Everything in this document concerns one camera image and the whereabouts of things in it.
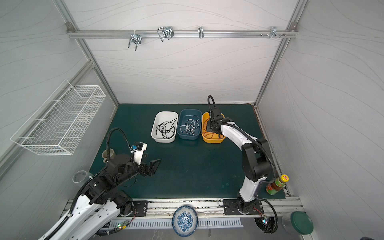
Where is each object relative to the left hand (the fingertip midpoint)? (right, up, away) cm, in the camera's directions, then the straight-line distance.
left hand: (156, 155), depth 73 cm
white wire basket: (-45, +14, -5) cm, 47 cm away
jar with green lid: (+62, -26, -11) cm, 68 cm away
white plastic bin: (-7, +19, +35) cm, 40 cm away
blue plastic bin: (+10, +20, +37) cm, 43 cm away
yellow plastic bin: (+32, +4, +26) cm, 42 cm away
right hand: (+31, +15, +22) cm, 41 cm away
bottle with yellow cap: (+58, -14, -2) cm, 60 cm away
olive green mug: (-36, -4, +15) cm, 39 cm away
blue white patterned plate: (+14, -31, -3) cm, 34 cm away
